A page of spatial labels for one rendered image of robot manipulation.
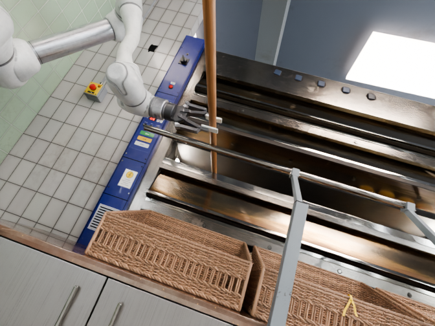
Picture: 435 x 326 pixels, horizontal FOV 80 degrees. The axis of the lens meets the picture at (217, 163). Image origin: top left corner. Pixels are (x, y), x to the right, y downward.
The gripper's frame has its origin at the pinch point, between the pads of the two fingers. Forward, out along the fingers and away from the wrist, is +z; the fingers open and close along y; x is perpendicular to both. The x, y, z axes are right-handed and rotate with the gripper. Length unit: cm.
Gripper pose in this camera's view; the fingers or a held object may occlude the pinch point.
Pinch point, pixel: (211, 123)
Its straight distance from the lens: 106.5
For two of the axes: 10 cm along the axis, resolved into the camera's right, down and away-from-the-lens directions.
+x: 0.0, -4.0, -9.1
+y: -3.2, 8.7, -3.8
